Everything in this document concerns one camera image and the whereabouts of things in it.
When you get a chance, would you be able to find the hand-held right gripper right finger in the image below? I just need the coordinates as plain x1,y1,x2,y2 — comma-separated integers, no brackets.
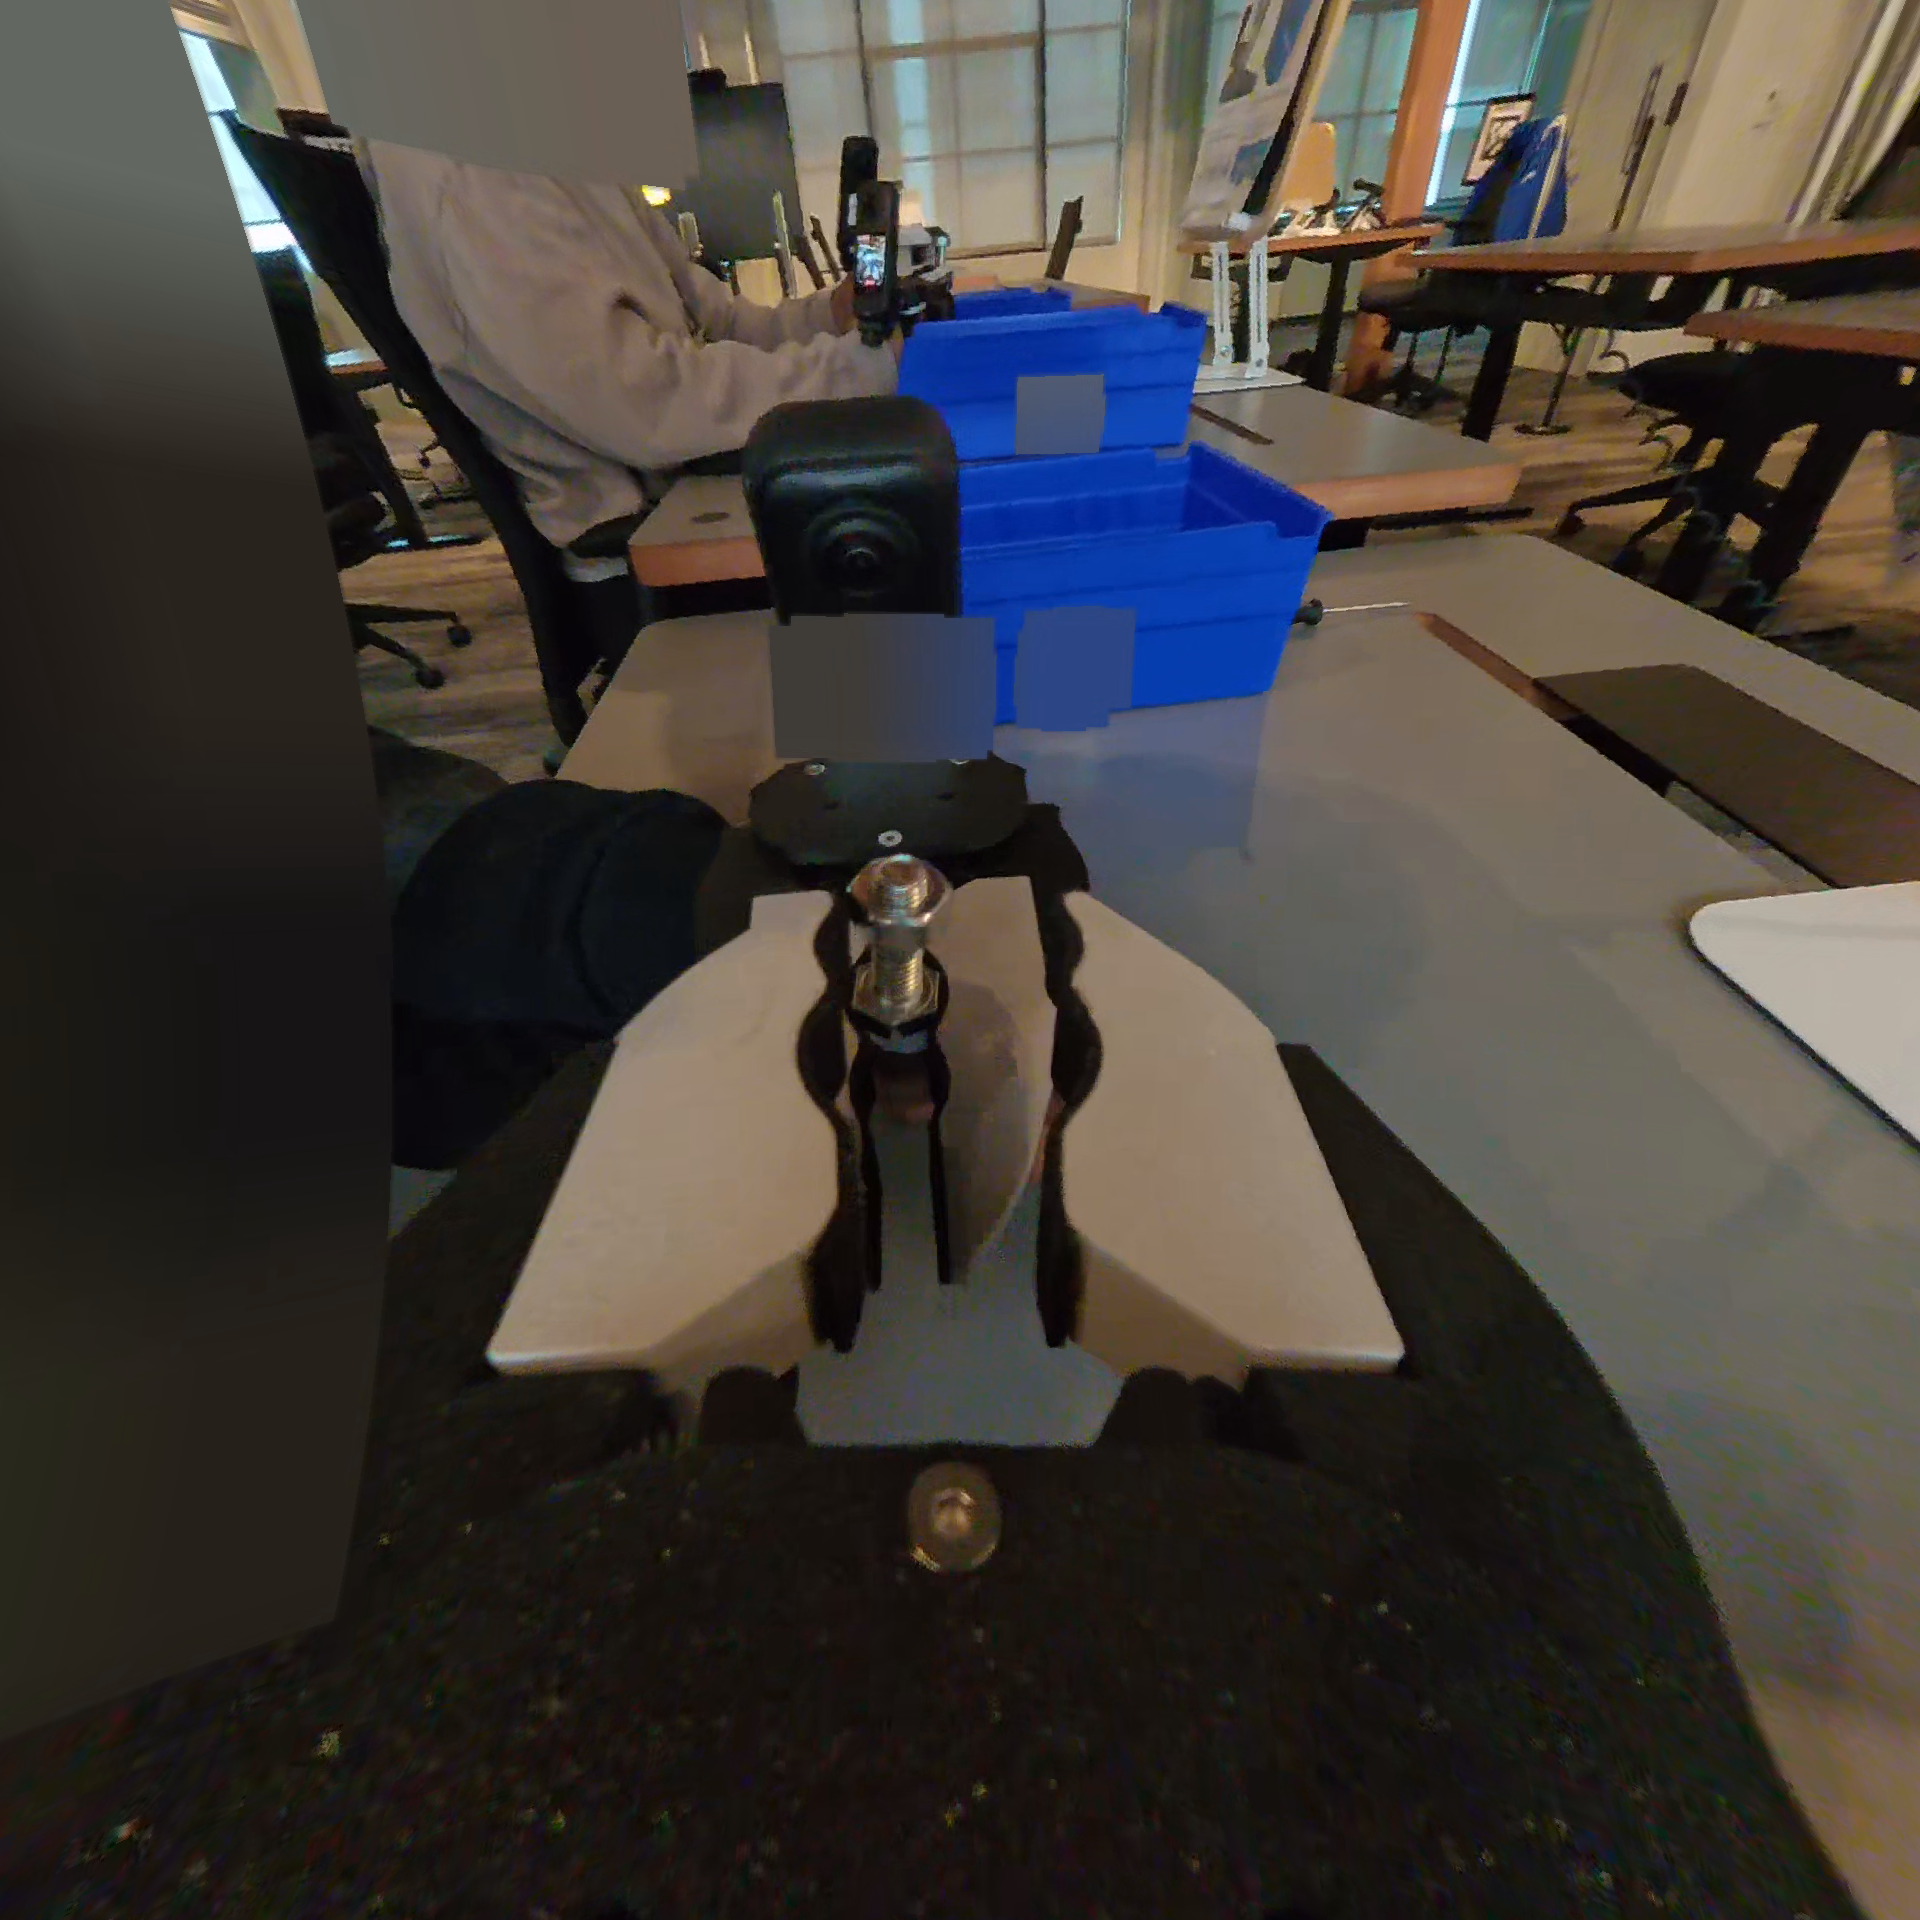
1032,884,1408,1384

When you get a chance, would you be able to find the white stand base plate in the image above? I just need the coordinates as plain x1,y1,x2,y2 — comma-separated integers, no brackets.
1688,882,1920,1146

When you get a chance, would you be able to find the wooden pillar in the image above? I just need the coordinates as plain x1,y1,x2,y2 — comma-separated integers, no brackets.
1346,0,1474,396

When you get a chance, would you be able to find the black office chair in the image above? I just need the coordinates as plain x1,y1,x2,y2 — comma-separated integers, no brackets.
1560,346,1855,602
224,113,601,752

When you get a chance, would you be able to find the blue jacket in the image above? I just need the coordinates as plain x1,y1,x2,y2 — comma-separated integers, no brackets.
1463,116,1578,249

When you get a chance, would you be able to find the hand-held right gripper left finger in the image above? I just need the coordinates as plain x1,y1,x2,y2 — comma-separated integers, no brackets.
486,884,876,1377

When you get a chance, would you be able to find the display board on easel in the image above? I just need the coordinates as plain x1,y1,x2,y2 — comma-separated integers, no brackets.
1183,0,1338,377

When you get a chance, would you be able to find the black flat mat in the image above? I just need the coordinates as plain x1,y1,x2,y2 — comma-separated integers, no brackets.
1535,663,1920,890

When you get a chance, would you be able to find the blue plastic bin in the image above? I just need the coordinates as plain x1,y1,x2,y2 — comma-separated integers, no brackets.
897,289,1210,463
958,439,1335,712

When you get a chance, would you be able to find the dark screen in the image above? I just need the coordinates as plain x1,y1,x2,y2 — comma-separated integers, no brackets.
688,83,808,270

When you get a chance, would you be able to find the small wooden table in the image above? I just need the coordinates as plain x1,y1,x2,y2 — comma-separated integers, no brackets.
1178,222,1446,396

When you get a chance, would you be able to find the wood edged desk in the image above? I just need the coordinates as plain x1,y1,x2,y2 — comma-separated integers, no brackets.
627,382,1524,590

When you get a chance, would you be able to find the silver bolt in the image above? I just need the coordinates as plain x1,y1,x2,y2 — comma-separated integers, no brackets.
849,855,951,1066

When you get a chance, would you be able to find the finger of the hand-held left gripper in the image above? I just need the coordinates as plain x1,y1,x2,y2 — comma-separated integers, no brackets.
844,1032,890,1296
929,967,1066,1291

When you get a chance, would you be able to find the wooden top office desk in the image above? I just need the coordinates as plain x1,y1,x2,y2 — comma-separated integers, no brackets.
1410,222,1920,443
1680,294,1920,602

